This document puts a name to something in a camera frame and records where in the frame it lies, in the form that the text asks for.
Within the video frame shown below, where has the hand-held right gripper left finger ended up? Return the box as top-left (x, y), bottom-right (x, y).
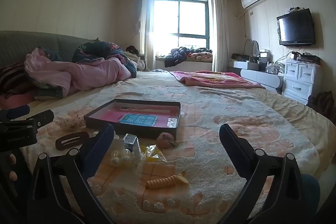
top-left (28, 123), bottom-right (116, 224)

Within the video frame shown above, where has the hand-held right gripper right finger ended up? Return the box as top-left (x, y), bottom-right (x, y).
top-left (219, 123), bottom-right (306, 224)

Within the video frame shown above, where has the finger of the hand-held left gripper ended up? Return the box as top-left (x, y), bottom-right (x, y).
top-left (26, 109), bottom-right (55, 133)
top-left (0, 105), bottom-right (31, 123)

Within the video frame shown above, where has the white patterned hair bow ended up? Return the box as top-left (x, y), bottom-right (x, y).
top-left (56, 112), bottom-right (86, 130)

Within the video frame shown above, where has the brown hair claw clip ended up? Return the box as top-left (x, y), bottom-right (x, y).
top-left (55, 131), bottom-right (90, 151)

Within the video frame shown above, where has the clear small plastic bag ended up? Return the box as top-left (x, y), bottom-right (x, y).
top-left (123, 133), bottom-right (141, 154)

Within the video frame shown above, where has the shallow grey cardboard box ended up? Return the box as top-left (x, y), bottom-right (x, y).
top-left (84, 98), bottom-right (182, 139)

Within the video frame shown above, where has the bag of yellow hair rings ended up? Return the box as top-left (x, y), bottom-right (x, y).
top-left (139, 145), bottom-right (169, 164)

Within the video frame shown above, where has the person's left hand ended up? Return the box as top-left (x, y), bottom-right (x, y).
top-left (7, 154), bottom-right (18, 180)

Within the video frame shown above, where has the bag of white pearl beads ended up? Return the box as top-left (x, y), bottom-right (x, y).
top-left (108, 136), bottom-right (143, 168)

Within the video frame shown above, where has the dark striped cloth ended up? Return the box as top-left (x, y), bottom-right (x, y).
top-left (0, 61), bottom-right (36, 100)

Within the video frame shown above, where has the pink quilt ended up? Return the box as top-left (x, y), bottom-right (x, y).
top-left (24, 48), bottom-right (137, 95)

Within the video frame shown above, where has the pink pom-pom hair clip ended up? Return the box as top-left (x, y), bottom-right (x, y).
top-left (157, 133), bottom-right (180, 148)

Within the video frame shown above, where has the grey quilted headboard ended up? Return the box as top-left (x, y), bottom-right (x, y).
top-left (0, 30), bottom-right (98, 70)

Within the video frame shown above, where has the beige spiral hair clip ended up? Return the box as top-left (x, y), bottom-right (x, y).
top-left (145, 174), bottom-right (189, 190)

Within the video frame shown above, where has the pink printed blanket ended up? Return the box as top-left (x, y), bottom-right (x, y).
top-left (169, 70), bottom-right (266, 89)

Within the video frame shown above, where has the white and grey desk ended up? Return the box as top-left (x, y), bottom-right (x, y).
top-left (227, 60), bottom-right (285, 95)

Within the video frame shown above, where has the person's teal clothing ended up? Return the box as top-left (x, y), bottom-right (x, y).
top-left (300, 173), bottom-right (321, 217)

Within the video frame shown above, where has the dark floral quilt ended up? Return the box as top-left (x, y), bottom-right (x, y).
top-left (72, 41), bottom-right (137, 78)

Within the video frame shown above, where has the white drawer cabinet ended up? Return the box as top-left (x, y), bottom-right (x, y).
top-left (282, 58), bottom-right (322, 105)

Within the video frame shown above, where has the brown bag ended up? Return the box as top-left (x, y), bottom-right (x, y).
top-left (307, 91), bottom-right (335, 118)

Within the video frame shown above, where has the pile of clothes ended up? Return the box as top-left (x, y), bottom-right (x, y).
top-left (164, 47), bottom-right (214, 68)

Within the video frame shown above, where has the black set-top box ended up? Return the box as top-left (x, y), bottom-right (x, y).
top-left (292, 52), bottom-right (321, 62)

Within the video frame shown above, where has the white sheer curtain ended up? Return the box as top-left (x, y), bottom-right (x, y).
top-left (210, 0), bottom-right (229, 73)
top-left (130, 0), bottom-right (157, 73)

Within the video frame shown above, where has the window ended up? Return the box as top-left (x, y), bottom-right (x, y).
top-left (153, 0), bottom-right (211, 56)

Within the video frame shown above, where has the black wall television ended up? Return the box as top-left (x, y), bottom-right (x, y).
top-left (276, 8), bottom-right (316, 47)

